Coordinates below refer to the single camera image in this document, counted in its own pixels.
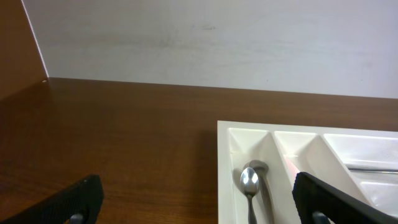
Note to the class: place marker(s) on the white plastic cutlery tray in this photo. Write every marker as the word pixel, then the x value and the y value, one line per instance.
pixel 323 152

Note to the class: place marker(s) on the steel fork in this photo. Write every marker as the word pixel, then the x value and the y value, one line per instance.
pixel 383 171

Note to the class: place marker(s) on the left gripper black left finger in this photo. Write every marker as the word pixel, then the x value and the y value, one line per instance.
pixel 78 203

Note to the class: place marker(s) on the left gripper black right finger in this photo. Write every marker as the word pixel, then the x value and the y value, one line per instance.
pixel 318 202

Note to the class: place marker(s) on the pink plastic knife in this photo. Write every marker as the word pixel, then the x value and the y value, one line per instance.
pixel 291 169

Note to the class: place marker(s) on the small steel teaspoon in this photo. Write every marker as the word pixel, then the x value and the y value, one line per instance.
pixel 249 183
pixel 262 169

